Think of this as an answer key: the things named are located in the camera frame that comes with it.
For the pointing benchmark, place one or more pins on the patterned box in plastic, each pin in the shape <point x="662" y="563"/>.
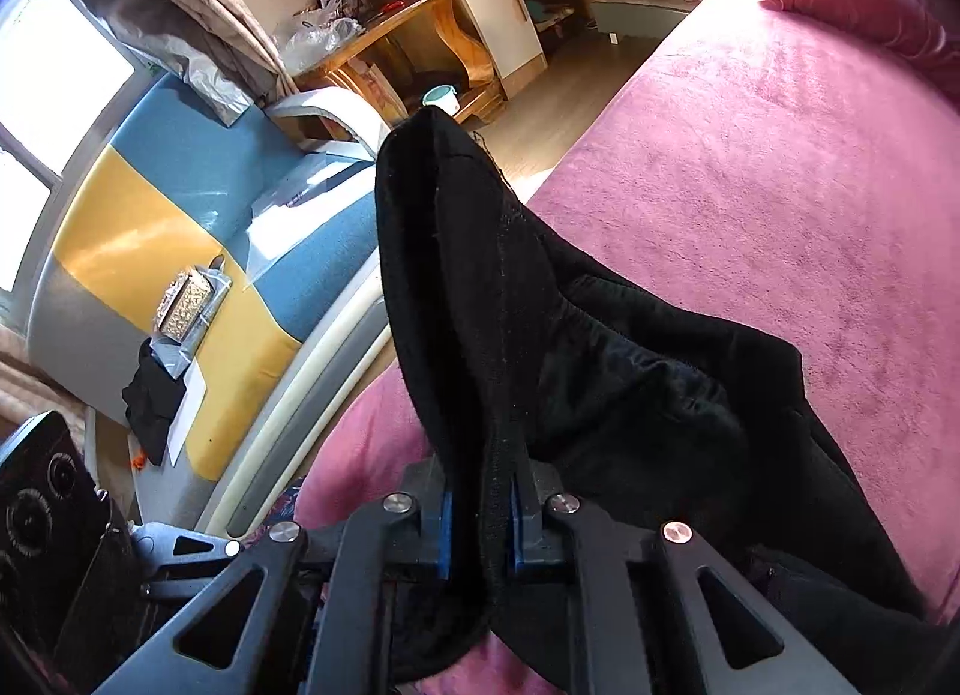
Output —
<point x="189" y="305"/>

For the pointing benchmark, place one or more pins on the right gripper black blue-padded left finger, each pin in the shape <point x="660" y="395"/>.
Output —
<point x="299" y="611"/>

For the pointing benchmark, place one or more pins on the black cloth on bench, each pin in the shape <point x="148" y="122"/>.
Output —
<point x="152" y="400"/>

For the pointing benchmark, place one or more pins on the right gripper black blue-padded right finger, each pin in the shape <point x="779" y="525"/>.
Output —
<point x="605" y="607"/>

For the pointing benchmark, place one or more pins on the pink bed blanket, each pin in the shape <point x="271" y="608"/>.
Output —
<point x="762" y="169"/>

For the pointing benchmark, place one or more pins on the black pants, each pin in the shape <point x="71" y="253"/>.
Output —
<point x="513" y="341"/>

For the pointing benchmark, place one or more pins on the white curved chair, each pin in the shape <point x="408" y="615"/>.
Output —
<point x="350" y="111"/>

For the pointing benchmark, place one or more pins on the white plastic bags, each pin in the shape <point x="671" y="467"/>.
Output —
<point x="308" y="37"/>

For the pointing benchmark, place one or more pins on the wooden desk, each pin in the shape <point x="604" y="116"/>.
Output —
<point x="408" y="49"/>

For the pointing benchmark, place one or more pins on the white teal cup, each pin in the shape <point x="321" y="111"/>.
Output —
<point x="444" y="97"/>

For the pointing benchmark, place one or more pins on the white paper sheets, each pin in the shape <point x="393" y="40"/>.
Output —
<point x="318" y="189"/>

